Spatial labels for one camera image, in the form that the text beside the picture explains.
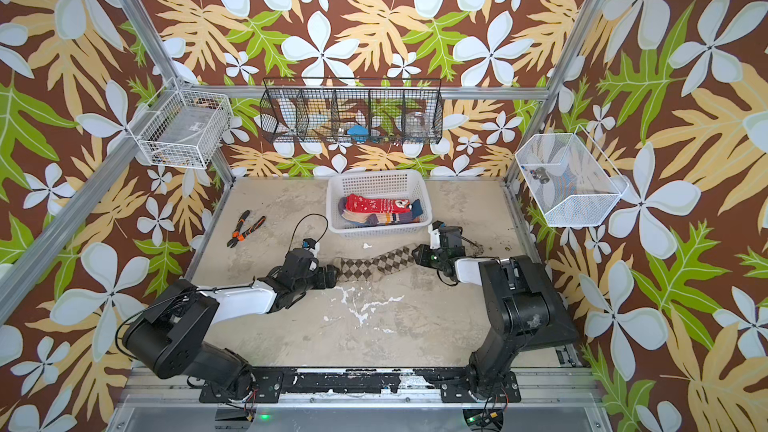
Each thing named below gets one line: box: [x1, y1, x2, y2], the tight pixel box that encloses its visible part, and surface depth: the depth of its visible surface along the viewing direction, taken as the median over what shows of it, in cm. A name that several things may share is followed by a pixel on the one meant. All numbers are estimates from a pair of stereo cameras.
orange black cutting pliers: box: [227, 210, 266, 249], surface depth 106 cm
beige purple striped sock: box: [341, 211, 420, 225], surface depth 106 cm
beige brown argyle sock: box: [333, 243, 418, 282], surface depth 97 cm
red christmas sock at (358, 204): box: [345, 194, 412, 214], surface depth 107 cm
